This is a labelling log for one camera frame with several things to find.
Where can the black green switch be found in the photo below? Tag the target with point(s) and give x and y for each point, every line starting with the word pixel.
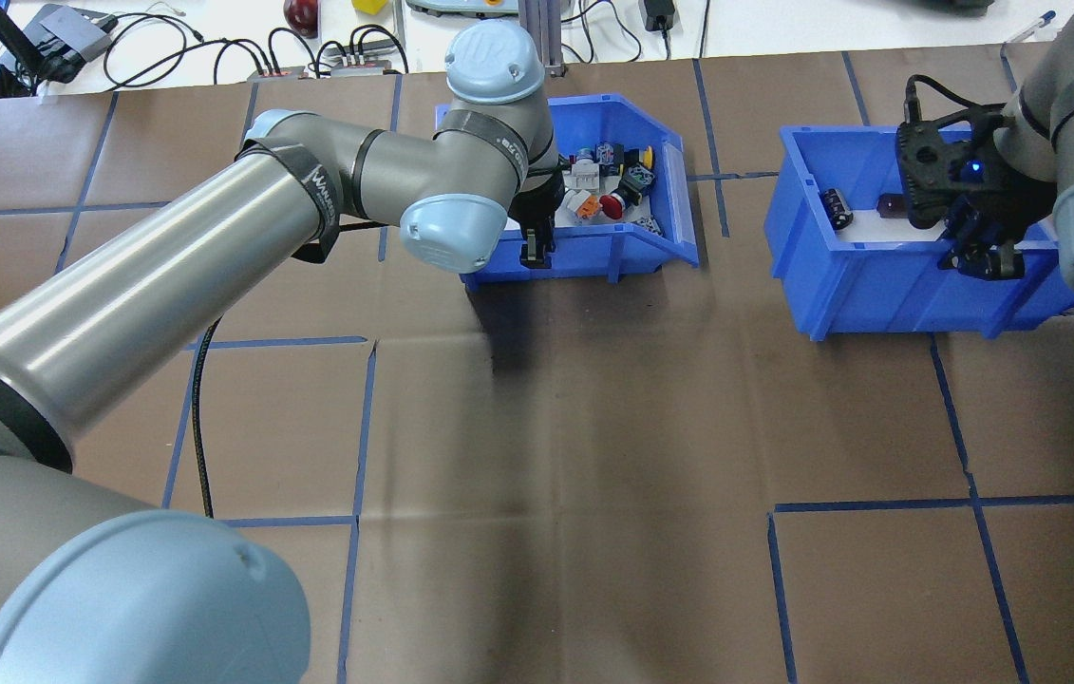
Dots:
pixel 637 179

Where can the assorted small items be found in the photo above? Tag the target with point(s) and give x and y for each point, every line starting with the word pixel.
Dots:
pixel 643 204

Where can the red mushroom push button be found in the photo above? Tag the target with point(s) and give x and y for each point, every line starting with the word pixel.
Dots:
pixel 612 205

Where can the white blue pen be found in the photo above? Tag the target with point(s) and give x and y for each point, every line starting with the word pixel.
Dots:
pixel 1028 27

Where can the black stand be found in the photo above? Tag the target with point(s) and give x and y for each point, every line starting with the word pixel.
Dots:
pixel 9 43

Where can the dark cylindrical capacitor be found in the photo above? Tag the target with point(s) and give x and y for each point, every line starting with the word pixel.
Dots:
pixel 891 204
pixel 836 209

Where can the aluminium profile post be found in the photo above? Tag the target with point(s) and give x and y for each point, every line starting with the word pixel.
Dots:
pixel 543 38

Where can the yellow cube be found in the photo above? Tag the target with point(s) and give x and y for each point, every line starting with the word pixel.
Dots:
pixel 370 6

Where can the blue bin with capacitors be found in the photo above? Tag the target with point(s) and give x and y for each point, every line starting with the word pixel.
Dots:
pixel 878 294

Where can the white switch contact block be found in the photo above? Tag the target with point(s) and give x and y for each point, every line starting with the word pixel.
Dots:
pixel 586 174

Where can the orange white contact block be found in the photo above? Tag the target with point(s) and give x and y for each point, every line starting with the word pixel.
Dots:
pixel 578 203

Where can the grey teach pendant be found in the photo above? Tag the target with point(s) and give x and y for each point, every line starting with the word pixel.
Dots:
pixel 461 8

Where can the black power adapter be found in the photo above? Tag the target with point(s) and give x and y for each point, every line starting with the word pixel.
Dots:
pixel 71 33
pixel 659 14

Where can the white foam bin liner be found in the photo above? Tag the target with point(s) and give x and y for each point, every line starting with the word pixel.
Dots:
pixel 869 230

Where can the yellow push button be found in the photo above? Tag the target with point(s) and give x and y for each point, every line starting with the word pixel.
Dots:
pixel 649 157

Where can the red yellow toy fruit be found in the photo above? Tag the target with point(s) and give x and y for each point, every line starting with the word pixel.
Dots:
pixel 301 11

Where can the blue bin with buttons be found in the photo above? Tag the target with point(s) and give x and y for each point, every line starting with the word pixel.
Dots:
pixel 593 258

